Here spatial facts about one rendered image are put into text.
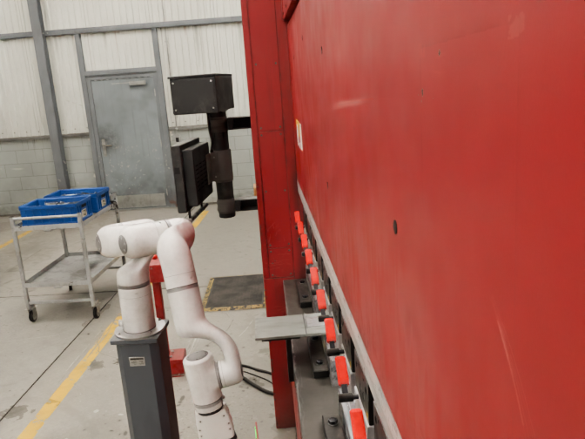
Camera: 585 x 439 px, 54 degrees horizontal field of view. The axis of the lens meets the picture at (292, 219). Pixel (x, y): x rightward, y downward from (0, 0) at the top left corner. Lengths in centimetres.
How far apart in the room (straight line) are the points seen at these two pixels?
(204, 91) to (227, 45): 628
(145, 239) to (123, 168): 798
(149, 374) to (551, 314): 201
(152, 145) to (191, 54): 155
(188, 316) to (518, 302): 130
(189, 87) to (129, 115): 659
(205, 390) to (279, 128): 155
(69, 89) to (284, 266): 737
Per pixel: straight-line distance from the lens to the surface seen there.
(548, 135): 34
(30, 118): 1022
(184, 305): 162
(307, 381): 205
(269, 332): 212
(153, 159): 954
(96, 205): 551
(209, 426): 173
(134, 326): 223
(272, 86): 283
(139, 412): 237
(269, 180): 287
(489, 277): 44
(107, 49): 970
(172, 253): 161
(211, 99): 299
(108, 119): 969
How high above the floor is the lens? 188
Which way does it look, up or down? 14 degrees down
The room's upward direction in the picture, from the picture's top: 4 degrees counter-clockwise
